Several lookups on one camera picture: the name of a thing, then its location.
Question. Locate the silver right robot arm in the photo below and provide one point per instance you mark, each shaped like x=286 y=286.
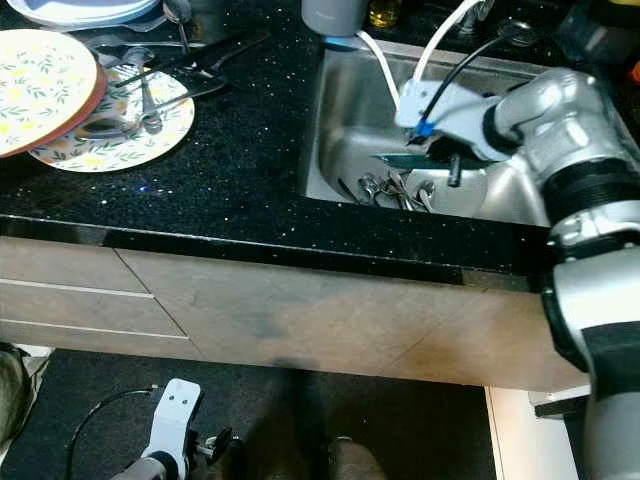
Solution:
x=570 y=110

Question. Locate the steel fork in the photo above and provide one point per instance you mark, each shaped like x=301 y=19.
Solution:
x=370 y=188

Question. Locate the stainless steel sink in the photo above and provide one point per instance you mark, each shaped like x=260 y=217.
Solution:
x=345 y=110

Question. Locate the dark robot foot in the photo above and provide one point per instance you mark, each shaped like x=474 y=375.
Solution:
x=355 y=462

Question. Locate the steel sink strainer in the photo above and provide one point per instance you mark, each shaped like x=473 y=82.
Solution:
x=515 y=30

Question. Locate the yellow oil bottle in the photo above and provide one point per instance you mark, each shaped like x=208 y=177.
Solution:
x=382 y=12

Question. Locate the brown base cabinet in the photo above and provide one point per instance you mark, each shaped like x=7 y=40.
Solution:
x=310 y=320

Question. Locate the grey water dispenser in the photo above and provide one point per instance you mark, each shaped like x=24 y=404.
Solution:
x=335 y=15

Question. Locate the grey green sack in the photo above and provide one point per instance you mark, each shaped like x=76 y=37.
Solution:
x=15 y=390

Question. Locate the large steel spoon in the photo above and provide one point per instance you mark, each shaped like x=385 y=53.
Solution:
x=115 y=128

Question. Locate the white tiered storage container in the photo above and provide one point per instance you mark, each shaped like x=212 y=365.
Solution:
x=80 y=10

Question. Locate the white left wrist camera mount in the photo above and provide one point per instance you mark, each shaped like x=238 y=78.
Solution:
x=175 y=410

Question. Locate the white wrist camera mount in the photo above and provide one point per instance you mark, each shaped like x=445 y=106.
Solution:
x=175 y=410
x=425 y=100

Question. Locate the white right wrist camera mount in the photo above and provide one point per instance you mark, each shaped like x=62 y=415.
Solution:
x=425 y=100

